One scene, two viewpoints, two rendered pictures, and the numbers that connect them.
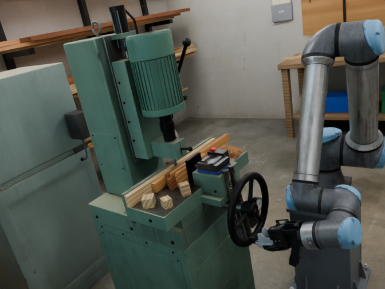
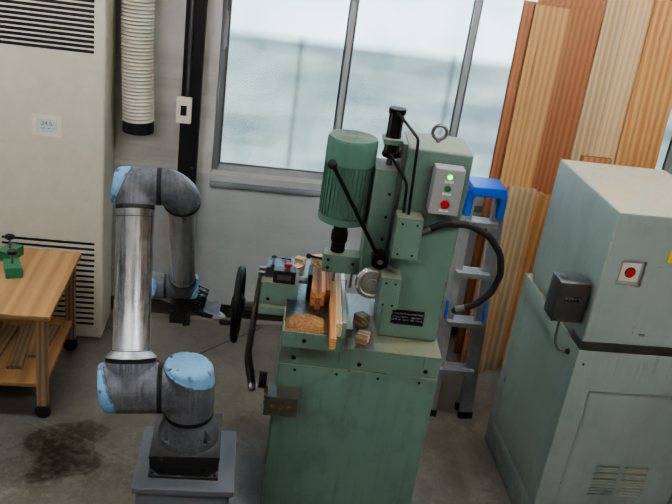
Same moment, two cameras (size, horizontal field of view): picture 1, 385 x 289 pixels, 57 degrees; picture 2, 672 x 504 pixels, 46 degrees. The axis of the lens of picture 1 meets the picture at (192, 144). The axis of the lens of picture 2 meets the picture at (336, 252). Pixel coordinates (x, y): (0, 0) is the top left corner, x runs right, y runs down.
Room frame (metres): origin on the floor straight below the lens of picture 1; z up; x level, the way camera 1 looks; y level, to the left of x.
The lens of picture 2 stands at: (3.27, -1.79, 2.22)
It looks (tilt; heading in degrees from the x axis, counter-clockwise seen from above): 23 degrees down; 135
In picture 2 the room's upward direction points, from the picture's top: 8 degrees clockwise
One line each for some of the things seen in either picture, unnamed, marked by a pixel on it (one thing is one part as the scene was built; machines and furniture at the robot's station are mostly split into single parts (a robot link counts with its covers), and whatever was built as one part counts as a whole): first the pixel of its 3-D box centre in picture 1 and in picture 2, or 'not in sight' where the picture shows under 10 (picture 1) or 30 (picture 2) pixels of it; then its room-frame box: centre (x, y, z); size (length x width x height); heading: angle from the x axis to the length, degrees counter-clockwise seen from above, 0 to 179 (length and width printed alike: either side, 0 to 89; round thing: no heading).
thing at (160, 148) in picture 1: (169, 148); (341, 262); (1.42, 0.10, 1.03); 0.14 x 0.07 x 0.09; 49
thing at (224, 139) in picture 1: (195, 159); (332, 304); (1.50, 0.00, 0.92); 0.56 x 0.02 x 0.04; 139
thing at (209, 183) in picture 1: (216, 176); (279, 286); (1.30, -0.07, 0.92); 0.15 x 0.13 x 0.09; 139
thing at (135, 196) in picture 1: (176, 168); (337, 290); (1.44, 0.09, 0.93); 0.60 x 0.02 x 0.05; 139
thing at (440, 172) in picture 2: not in sight; (445, 189); (1.72, 0.24, 1.40); 0.10 x 0.06 x 0.16; 49
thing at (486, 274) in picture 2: not in sight; (464, 301); (1.32, 1.07, 0.58); 0.27 x 0.25 x 1.16; 142
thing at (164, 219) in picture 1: (201, 183); (301, 299); (1.35, -0.01, 0.87); 0.61 x 0.30 x 0.06; 139
